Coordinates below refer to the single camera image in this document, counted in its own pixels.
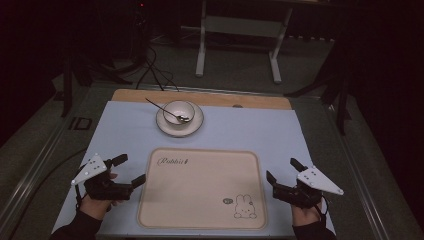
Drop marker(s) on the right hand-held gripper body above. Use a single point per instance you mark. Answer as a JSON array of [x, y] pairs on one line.
[[305, 191]]

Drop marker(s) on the white saucer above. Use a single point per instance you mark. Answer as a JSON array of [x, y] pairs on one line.
[[195, 125]]

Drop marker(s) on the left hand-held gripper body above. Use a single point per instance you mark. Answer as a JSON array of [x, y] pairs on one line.
[[100, 188]]

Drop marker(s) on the person's left hand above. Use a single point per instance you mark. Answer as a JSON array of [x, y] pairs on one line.
[[95, 206]]

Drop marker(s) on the metal floor rail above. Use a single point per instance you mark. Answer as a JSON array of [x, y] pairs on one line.
[[353, 166], [36, 166]]

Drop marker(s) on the white bowl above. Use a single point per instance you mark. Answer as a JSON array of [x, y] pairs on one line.
[[176, 108]]

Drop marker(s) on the black tripod stand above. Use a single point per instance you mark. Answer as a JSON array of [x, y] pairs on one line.
[[340, 83]]

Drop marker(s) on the metal spoon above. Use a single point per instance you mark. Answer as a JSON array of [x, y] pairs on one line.
[[168, 112]]

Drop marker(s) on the beige rabbit placemat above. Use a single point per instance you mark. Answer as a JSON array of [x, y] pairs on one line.
[[200, 196]]

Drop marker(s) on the white metal table frame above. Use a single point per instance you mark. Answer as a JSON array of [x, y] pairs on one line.
[[240, 26]]

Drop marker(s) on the light blue table mat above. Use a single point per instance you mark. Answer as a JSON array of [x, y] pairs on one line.
[[126, 133]]

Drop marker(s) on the person's right hand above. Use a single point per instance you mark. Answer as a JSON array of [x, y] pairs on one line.
[[305, 215]]

